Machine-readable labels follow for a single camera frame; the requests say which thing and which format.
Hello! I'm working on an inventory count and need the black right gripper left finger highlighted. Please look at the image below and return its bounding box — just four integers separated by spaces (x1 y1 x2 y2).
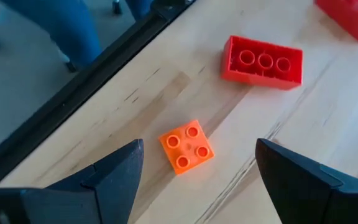
0 138 145 224

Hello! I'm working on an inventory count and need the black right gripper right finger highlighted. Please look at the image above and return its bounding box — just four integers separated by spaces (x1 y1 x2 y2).
255 138 358 224

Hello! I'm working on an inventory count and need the red toy building block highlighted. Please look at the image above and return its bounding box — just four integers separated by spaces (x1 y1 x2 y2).
314 0 358 43
219 34 304 91

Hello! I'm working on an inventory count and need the small square orange block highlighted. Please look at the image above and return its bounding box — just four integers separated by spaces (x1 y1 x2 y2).
158 119 216 175

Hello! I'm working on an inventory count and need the black aluminium table frame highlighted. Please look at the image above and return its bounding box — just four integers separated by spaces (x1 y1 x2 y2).
0 0 197 189

